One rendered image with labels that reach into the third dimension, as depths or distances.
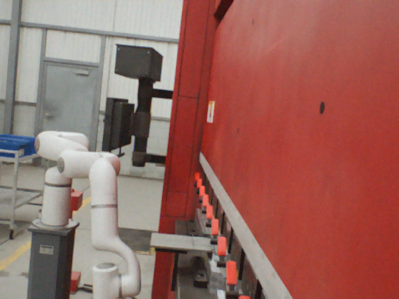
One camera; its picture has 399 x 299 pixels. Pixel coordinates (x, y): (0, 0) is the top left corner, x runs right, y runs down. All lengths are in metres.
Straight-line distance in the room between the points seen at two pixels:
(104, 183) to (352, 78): 1.08
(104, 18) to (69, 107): 1.91
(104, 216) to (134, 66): 1.61
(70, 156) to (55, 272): 0.65
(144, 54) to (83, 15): 6.72
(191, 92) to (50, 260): 1.32
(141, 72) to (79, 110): 6.56
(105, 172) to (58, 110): 8.09
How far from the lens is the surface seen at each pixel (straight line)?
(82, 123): 9.46
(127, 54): 2.98
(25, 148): 5.26
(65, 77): 9.57
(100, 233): 1.52
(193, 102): 2.80
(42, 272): 2.15
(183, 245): 1.98
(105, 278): 1.51
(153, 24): 9.32
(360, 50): 0.58
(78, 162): 1.66
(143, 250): 4.92
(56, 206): 2.07
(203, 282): 1.90
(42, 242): 2.11
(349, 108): 0.58
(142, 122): 3.34
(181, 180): 2.84
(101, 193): 1.52
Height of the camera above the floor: 1.61
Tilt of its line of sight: 5 degrees down
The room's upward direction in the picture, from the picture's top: 6 degrees clockwise
